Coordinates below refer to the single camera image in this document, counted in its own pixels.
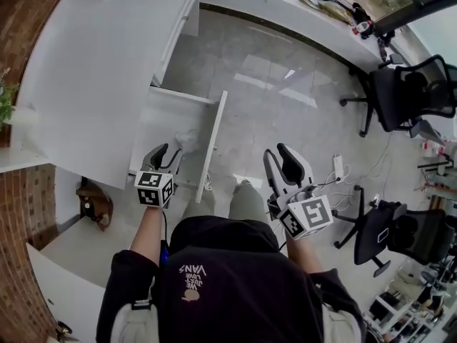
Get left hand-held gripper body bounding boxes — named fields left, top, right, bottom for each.
left=134, top=162, right=179, bottom=210

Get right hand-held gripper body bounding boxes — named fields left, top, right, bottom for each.
left=266, top=184, right=335, bottom=241

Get clear plastic item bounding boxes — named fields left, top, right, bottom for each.
left=174, top=128, right=201, bottom=154

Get white drawer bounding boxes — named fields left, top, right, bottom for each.
left=127, top=85, right=229, bottom=204

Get person's left forearm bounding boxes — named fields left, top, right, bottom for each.
left=127, top=204, right=166, bottom=264

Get person's right forearm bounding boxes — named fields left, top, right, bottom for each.
left=283, top=233, right=325, bottom=275

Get white drawer cabinet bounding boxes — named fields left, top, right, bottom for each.
left=150, top=0, right=201, bottom=88

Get person's olive green trousers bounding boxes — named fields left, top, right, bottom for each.
left=181, top=179, right=269, bottom=225

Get white power strip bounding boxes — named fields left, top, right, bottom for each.
left=332, top=153, right=345, bottom=182

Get brown leather bag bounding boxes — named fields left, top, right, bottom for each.
left=75, top=176, right=115, bottom=232

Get black mesh office chair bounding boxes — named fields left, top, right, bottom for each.
left=333, top=185, right=457, bottom=277
left=338, top=54, right=457, bottom=139

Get person's black shirt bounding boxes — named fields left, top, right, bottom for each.
left=95, top=215, right=366, bottom=343

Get grey laptop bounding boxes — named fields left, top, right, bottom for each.
left=408, top=117, right=446, bottom=146

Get red and white can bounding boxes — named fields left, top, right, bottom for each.
left=351, top=20, right=374, bottom=36

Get green potted plant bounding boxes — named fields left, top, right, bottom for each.
left=0, top=66, right=41, bottom=128

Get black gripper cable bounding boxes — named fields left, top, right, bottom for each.
left=159, top=208, right=170, bottom=264

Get white cable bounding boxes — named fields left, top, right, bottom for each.
left=317, top=134, right=393, bottom=210

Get beige backpack strap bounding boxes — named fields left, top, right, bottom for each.
left=113, top=298, right=159, bottom=343
left=321, top=302, right=359, bottom=343

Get olive green strap bag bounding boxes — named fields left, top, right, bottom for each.
left=297, top=0, right=353, bottom=26

